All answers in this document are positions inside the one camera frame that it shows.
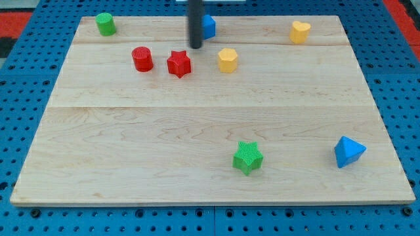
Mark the yellow hexagon block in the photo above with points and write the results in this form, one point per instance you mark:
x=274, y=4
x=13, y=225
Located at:
x=227, y=60

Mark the blue cube block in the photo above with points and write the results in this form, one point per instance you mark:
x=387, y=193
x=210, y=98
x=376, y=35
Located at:
x=209, y=27

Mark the yellow heart block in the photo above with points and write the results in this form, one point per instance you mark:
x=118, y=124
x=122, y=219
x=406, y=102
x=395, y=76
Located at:
x=299, y=32

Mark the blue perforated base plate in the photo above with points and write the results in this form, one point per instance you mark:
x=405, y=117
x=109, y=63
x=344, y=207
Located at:
x=386, y=59

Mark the green star block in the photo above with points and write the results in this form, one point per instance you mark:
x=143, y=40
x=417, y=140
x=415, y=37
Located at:
x=247, y=157

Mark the blue triangle block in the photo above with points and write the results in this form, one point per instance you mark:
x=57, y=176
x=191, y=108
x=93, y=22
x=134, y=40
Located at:
x=348, y=151

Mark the green cylinder block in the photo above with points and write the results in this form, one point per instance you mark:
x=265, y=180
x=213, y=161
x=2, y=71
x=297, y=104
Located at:
x=105, y=24

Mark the light wooden board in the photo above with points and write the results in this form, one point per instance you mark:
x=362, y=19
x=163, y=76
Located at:
x=112, y=136

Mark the red cylinder block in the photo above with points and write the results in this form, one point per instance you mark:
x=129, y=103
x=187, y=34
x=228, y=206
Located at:
x=142, y=59

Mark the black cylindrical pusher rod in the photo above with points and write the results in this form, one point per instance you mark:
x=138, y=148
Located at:
x=195, y=28

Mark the red star block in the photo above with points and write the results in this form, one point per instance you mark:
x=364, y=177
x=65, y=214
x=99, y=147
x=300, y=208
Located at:
x=179, y=63

